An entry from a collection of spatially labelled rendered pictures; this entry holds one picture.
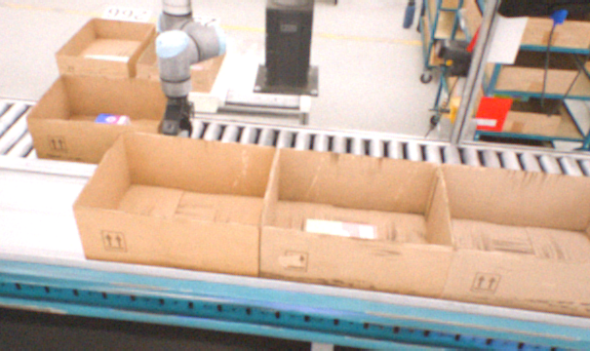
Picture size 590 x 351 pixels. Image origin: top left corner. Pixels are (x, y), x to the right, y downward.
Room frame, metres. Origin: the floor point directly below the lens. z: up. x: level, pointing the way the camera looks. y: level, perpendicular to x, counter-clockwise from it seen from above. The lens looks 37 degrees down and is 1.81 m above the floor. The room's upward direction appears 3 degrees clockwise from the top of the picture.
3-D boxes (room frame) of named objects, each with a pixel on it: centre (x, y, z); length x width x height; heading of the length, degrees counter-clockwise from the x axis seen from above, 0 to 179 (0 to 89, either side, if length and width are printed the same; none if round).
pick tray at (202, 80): (2.08, 0.45, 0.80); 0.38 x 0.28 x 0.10; 177
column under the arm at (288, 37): (2.04, 0.03, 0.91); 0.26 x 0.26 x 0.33; 89
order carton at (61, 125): (1.52, 0.59, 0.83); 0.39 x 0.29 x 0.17; 89
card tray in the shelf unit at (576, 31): (2.26, -1.00, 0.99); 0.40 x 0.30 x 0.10; 172
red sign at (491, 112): (1.66, -0.66, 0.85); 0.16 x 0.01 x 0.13; 85
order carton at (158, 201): (0.98, 0.24, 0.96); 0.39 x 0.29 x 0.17; 85
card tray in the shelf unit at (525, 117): (2.26, -1.01, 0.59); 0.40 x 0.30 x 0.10; 173
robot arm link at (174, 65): (1.45, 0.34, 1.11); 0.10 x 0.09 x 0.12; 137
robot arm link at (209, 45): (1.54, 0.28, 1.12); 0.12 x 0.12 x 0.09; 47
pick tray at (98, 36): (2.12, 0.77, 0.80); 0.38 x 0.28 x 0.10; 176
